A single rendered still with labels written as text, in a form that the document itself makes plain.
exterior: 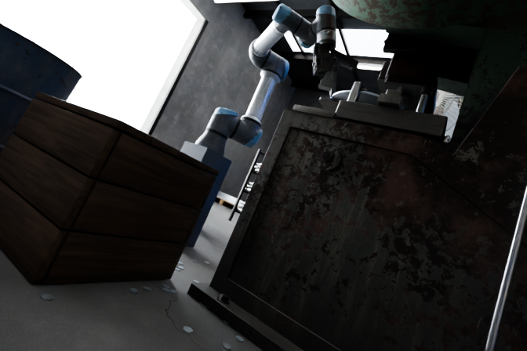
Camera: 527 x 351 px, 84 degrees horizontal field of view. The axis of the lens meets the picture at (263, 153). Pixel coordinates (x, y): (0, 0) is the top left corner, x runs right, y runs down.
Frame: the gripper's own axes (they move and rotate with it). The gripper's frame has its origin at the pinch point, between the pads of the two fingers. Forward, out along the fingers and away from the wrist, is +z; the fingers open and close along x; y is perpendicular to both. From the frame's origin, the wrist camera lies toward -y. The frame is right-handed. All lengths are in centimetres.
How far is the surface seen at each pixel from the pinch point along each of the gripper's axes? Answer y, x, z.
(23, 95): 99, 20, 11
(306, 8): -63, -425, -353
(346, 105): 1.1, 18.5, 11.4
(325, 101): 2.3, -2.9, 2.2
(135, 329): 51, 45, 66
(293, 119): 17.1, 15.5, 15.3
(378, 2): -3.9, 34.1, -12.5
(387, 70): -18.8, 4.9, -7.5
